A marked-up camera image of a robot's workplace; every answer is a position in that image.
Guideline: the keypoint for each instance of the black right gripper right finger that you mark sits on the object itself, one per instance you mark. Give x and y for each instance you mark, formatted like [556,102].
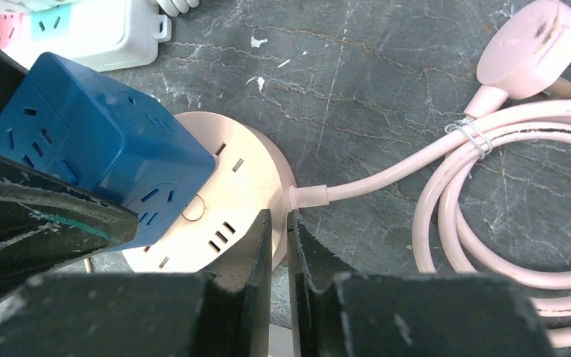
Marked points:
[338,311]

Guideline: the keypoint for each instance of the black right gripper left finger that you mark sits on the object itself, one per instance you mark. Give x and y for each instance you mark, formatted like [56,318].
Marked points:
[221,310]

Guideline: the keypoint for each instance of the white dock with green inset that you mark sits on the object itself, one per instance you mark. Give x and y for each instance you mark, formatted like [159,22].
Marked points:
[102,35]

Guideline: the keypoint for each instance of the dark blue cube socket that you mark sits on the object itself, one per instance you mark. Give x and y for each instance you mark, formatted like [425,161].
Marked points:
[72,122]

